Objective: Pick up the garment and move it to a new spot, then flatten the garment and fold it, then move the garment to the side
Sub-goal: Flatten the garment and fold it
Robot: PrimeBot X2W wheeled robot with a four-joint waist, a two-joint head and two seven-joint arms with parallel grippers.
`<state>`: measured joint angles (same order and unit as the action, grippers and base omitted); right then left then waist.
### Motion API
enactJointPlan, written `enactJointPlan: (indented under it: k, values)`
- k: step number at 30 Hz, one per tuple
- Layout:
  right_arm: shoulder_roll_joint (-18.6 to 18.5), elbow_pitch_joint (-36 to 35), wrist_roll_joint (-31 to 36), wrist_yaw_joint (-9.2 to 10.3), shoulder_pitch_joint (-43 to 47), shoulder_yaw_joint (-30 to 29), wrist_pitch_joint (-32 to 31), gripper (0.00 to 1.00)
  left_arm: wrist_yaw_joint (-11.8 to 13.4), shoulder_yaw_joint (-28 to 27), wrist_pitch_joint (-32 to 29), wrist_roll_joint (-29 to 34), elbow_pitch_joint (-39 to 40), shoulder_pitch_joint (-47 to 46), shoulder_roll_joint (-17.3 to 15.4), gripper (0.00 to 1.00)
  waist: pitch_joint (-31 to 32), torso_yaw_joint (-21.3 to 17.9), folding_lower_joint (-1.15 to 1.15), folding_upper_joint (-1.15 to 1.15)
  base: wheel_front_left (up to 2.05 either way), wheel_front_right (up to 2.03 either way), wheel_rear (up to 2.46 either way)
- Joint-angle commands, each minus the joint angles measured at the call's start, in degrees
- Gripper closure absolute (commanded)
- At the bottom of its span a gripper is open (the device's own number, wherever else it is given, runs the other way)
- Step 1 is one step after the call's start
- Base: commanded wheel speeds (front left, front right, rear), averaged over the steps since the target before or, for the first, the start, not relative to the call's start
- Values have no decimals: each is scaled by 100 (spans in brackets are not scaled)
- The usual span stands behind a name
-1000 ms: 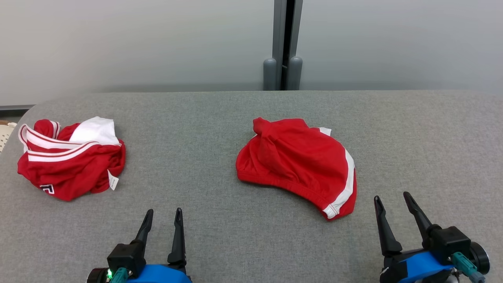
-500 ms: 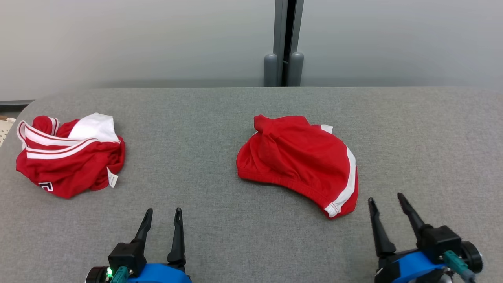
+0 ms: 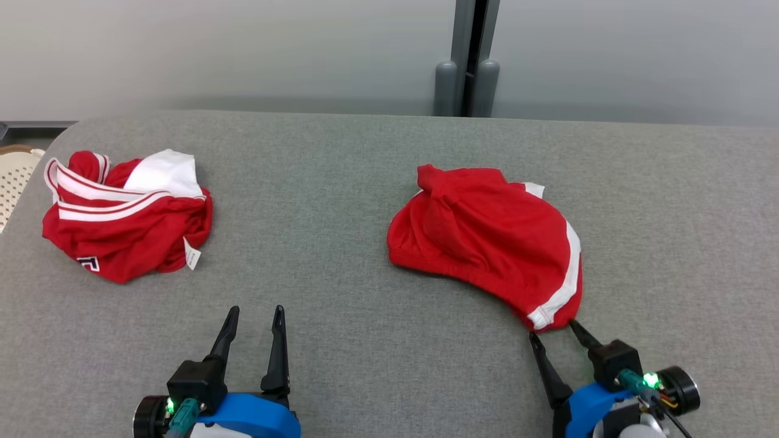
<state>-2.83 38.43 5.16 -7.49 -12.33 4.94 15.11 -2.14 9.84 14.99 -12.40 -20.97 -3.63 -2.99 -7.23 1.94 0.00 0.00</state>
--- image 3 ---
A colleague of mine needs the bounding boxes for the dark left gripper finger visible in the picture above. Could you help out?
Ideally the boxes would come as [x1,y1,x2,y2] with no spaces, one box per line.
[206,306,240,366]
[260,305,291,399]

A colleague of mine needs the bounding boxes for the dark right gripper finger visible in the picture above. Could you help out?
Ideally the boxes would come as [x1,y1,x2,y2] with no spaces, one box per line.
[568,321,604,352]
[528,332,574,409]

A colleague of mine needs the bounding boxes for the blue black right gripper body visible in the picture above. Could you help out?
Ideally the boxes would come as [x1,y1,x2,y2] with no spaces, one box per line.
[553,365,700,438]

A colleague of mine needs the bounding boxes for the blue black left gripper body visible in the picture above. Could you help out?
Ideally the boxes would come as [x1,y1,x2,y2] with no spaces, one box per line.
[133,392,302,438]

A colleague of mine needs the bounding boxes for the red shirt with white sleeves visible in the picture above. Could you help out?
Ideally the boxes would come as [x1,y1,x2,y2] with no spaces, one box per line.
[41,148,214,285]

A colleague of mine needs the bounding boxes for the red garment with white stripe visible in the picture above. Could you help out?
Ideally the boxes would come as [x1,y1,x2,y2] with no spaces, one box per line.
[386,163,584,333]

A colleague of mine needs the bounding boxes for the cream perforated laundry basket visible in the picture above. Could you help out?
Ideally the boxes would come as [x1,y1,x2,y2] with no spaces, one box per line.
[0,145,46,235]

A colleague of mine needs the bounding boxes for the right black cable green plug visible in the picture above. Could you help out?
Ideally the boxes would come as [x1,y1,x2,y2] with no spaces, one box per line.
[618,368,694,438]

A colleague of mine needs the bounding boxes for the black cable green plug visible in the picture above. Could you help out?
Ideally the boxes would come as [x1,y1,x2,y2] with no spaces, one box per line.
[618,368,694,438]
[166,398,200,438]

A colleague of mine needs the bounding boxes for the left black cable green plug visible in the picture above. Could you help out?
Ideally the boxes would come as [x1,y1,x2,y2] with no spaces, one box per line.
[166,398,200,438]

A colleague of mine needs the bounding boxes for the grey rounded post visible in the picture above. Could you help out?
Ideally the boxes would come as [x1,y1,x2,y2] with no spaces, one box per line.
[433,60,458,117]
[475,58,501,117]

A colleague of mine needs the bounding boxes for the grey vertical door frame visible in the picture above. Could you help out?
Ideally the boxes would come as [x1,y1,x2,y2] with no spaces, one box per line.
[452,0,501,116]

